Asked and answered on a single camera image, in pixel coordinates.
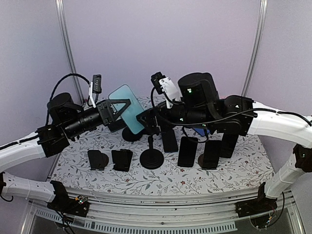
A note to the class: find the right aluminium corner post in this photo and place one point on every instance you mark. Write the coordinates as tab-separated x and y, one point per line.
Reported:
256	46

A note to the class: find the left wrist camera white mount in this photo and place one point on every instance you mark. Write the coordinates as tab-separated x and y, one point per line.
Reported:
94	90

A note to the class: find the floral table mat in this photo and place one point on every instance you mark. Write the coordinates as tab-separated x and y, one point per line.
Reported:
248	167

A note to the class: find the aluminium corner post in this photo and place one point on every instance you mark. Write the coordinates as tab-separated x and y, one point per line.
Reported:
66	41
256	46

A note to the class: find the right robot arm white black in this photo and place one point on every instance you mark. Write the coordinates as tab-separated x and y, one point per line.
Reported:
194	103

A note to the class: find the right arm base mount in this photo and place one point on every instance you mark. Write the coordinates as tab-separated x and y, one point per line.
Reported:
257	205

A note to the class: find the teal green phone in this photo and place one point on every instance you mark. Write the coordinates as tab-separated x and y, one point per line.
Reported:
130	113

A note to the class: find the front aluminium rail frame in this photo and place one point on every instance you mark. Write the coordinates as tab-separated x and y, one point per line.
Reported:
166	214

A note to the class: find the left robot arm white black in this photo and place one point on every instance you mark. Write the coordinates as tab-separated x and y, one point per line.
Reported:
48	141

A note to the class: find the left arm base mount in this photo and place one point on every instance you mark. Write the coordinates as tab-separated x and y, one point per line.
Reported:
78	206

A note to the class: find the blue phone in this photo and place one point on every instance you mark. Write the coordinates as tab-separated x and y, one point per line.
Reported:
202	132

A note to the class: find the black round-base clamp stand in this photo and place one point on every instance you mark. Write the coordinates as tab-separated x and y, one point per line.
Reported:
151	158

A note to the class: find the black folding stand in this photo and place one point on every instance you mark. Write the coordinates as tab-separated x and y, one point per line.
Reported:
97	160
122	159

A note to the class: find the dark grey folding stand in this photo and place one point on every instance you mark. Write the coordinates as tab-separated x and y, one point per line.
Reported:
200	160

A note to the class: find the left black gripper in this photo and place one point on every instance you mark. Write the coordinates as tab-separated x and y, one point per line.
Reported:
105	108

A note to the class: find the left aluminium corner post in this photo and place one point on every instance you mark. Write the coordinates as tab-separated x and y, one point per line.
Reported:
66	41

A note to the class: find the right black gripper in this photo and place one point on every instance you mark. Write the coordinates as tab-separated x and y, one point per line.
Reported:
149	114

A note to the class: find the black phone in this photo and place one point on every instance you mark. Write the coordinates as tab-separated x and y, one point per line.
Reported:
169	141
211	154
187	151
228	144
117	125

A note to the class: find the black folding stand far left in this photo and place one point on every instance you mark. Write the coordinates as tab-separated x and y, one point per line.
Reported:
97	160

